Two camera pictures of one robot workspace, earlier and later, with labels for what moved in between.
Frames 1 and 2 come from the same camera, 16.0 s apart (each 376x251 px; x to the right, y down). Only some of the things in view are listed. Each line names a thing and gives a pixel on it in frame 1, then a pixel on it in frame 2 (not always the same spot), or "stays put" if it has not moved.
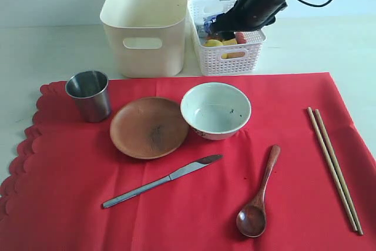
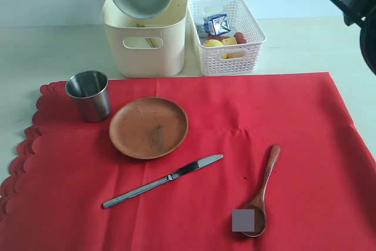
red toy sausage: (240, 37) stays put
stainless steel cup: (91, 89) stays put
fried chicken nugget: (214, 37) stays put
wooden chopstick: (330, 168) -> (149, 42)
